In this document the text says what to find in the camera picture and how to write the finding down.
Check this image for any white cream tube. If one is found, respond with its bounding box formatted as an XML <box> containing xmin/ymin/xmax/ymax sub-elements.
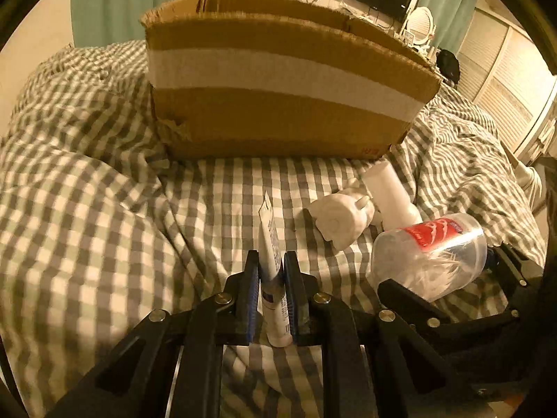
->
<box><xmin>258</xmin><ymin>193</ymin><xmax>293</xmax><ymax>347</ymax></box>

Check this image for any clear cotton swab jar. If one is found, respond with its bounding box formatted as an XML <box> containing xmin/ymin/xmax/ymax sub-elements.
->
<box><xmin>371</xmin><ymin>213</ymin><xmax>487</xmax><ymax>303</ymax></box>

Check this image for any white plastic bottle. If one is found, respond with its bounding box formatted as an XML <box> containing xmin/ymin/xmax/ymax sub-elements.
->
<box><xmin>362</xmin><ymin>161</ymin><xmax>423</xmax><ymax>231</ymax></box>

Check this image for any white rabbit figurine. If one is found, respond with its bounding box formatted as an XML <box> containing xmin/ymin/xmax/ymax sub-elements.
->
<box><xmin>308</xmin><ymin>187</ymin><xmax>376</xmax><ymax>251</ymax></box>

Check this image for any green checkered duvet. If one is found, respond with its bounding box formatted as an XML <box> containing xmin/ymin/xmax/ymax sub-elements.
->
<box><xmin>1</xmin><ymin>41</ymin><xmax>547</xmax><ymax>417</ymax></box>

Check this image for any wooden chair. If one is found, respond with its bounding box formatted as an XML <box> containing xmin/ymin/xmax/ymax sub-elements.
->
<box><xmin>500</xmin><ymin>141</ymin><xmax>546</xmax><ymax>216</ymax></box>

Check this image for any black backpack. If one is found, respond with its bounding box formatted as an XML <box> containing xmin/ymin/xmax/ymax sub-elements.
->
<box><xmin>436</xmin><ymin>49</ymin><xmax>461</xmax><ymax>84</ymax></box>

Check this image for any white louvered wardrobe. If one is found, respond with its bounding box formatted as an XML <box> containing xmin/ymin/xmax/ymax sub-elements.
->
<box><xmin>457</xmin><ymin>8</ymin><xmax>556</xmax><ymax>157</ymax></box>

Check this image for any brown cardboard box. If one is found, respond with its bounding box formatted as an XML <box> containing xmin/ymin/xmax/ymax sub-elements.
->
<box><xmin>141</xmin><ymin>0</ymin><xmax>440</xmax><ymax>160</ymax></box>

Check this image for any oval vanity mirror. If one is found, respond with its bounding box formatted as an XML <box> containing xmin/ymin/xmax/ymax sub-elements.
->
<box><xmin>404</xmin><ymin>7</ymin><xmax>436</xmax><ymax>48</ymax></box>

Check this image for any small green curtain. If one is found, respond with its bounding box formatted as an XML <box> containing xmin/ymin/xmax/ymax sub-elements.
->
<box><xmin>417</xmin><ymin>0</ymin><xmax>477</xmax><ymax>54</ymax></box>

